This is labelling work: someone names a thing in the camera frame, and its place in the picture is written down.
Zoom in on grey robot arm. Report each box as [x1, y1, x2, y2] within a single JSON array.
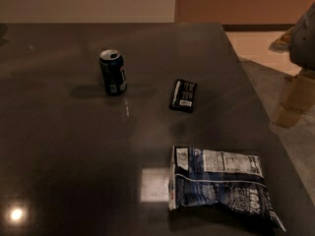
[[289, 2, 315, 70]]

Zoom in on blue and white chip bag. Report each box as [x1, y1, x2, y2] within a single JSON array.
[[168, 147, 284, 229]]

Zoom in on dark blue soda can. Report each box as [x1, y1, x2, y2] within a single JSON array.
[[99, 49, 127, 95]]

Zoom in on black rxbar chocolate wrapper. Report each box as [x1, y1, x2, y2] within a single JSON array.
[[169, 79, 197, 113]]

